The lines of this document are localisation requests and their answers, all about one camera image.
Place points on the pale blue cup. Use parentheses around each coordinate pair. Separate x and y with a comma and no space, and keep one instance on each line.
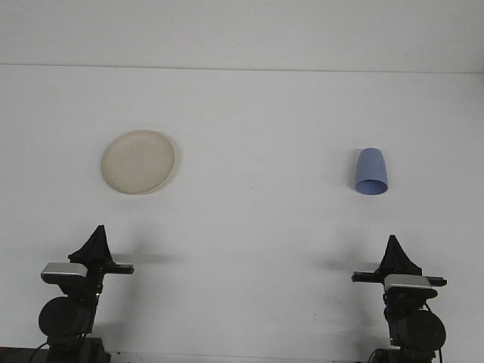
(370,170)

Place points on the pale round plate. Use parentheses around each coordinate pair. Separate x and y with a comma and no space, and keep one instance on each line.
(138,162)

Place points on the dark brown stand edge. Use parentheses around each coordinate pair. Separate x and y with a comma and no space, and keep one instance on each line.
(15,356)

